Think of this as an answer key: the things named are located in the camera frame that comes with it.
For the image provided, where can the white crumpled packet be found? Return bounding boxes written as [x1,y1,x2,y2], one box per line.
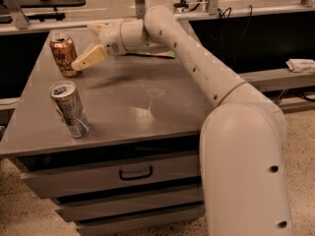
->
[286,59,315,73]

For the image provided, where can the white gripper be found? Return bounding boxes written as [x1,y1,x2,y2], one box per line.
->
[71,23,126,71]

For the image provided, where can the silver energy drink can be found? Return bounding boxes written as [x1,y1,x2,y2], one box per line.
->
[49,81,90,138]

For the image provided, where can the orange soda can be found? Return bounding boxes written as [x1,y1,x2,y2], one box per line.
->
[49,33,79,78]

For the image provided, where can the metal frame rail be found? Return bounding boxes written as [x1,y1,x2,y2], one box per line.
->
[1,0,315,34]

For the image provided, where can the black drawer handle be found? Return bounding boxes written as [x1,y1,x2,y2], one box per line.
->
[119,166,154,182]

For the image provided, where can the green snack bag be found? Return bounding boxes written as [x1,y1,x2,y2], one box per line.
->
[127,50,176,59]

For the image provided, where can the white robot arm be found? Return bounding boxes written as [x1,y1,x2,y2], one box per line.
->
[74,6,294,236]

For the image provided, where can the black hanging cable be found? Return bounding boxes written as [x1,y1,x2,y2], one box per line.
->
[217,5,254,56]

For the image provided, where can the grey drawer cabinet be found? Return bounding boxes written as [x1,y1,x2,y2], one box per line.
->
[1,47,212,236]

